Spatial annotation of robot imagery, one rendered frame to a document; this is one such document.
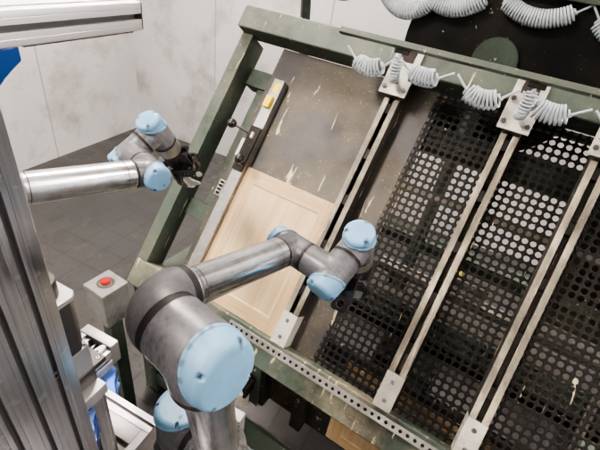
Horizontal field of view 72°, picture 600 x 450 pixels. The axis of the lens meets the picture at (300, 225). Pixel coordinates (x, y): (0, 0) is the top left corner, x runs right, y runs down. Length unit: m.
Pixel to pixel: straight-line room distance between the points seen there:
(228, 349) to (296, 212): 1.08
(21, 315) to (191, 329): 0.26
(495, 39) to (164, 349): 1.71
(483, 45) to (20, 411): 1.88
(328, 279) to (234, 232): 0.89
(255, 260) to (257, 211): 0.86
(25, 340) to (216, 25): 4.05
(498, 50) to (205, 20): 3.25
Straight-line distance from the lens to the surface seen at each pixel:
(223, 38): 4.53
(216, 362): 0.60
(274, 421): 2.48
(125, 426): 1.40
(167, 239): 1.96
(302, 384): 1.58
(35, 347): 0.80
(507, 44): 1.96
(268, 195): 1.69
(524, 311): 1.45
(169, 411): 1.03
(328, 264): 0.91
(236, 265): 0.81
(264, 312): 1.65
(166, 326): 0.64
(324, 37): 1.78
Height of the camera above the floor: 2.15
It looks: 34 degrees down
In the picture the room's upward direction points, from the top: 9 degrees clockwise
